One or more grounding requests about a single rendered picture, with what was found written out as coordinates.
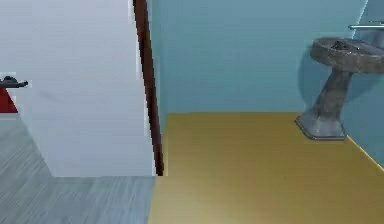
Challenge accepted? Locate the silver towel bar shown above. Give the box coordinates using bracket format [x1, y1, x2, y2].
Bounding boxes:
[348, 20, 384, 32]

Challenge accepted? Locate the black object on cabinet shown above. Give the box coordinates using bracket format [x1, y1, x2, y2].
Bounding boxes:
[0, 75, 29, 89]

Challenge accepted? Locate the grey stone pedestal sink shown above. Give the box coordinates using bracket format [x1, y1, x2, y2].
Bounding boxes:
[294, 36, 384, 141]

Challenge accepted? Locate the dark brown door frame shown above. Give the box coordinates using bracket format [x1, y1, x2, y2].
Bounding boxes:
[132, 0, 165, 177]

